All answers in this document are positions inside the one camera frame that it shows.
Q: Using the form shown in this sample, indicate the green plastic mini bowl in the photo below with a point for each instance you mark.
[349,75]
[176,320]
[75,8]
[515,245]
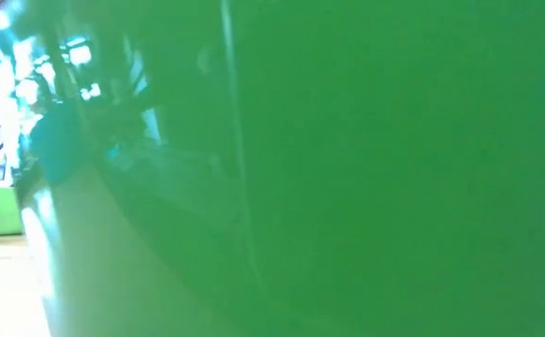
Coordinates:
[347,187]

